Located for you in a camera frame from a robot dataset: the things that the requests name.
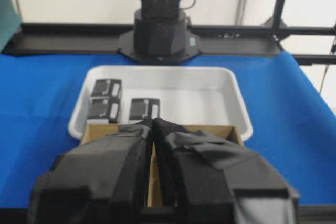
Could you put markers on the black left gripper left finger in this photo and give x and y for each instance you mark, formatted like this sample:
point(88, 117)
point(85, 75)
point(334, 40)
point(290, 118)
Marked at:
point(103, 181)

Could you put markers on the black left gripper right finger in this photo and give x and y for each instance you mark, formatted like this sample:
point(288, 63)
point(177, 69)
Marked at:
point(213, 180)

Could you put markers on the open cardboard box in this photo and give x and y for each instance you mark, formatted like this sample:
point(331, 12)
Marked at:
point(93, 132)

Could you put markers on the black Dynamixel box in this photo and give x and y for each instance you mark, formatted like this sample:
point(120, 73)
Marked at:
point(144, 108)
point(107, 88)
point(104, 111)

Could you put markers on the white plastic tray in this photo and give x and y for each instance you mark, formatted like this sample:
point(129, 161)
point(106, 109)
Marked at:
point(187, 95)

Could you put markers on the blue table cloth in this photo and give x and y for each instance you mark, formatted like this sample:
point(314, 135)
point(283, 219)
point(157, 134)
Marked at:
point(293, 127)

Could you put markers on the black aluminium frame rail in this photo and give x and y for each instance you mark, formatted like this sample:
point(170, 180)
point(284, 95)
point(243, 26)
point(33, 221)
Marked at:
point(260, 41)

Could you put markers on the black frame post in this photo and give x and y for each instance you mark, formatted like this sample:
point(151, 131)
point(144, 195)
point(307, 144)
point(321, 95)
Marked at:
point(275, 22)

